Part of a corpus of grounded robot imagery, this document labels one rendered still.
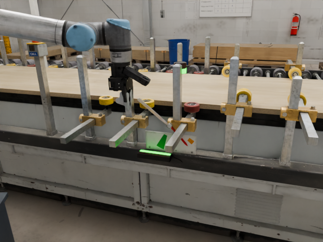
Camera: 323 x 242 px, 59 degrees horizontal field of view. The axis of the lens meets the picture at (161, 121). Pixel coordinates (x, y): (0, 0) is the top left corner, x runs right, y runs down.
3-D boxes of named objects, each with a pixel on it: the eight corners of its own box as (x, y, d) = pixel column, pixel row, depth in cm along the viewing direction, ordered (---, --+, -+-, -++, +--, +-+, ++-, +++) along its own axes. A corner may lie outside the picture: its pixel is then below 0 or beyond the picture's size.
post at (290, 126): (286, 181, 129) (303, 77, 112) (278, 180, 130) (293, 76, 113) (285, 177, 132) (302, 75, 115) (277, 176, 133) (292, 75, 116)
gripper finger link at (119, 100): (118, 110, 126) (116, 90, 123) (130, 111, 125) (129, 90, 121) (115, 112, 124) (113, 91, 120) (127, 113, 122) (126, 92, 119)
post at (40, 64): (53, 136, 164) (39, 56, 148) (45, 135, 165) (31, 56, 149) (57, 132, 168) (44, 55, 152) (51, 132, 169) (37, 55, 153)
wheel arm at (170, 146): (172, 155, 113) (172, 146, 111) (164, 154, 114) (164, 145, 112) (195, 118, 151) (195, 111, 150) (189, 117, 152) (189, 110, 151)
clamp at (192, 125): (194, 132, 134) (194, 122, 133) (167, 129, 138) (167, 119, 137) (196, 127, 139) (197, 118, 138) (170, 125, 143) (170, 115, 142)
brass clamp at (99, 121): (100, 127, 150) (99, 117, 148) (78, 124, 154) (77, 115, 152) (106, 123, 155) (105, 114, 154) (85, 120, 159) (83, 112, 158)
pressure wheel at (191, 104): (197, 127, 146) (197, 106, 142) (182, 126, 149) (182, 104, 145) (200, 122, 153) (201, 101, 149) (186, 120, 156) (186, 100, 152)
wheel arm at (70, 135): (66, 145, 129) (65, 137, 127) (60, 145, 130) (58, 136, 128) (111, 114, 167) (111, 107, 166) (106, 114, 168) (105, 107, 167)
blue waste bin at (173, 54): (186, 71, 690) (187, 40, 664) (164, 69, 710) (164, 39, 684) (193, 66, 740) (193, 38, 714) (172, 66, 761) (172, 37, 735)
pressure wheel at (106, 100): (116, 116, 165) (115, 97, 161) (103, 118, 161) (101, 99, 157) (111, 112, 171) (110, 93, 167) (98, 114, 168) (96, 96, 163)
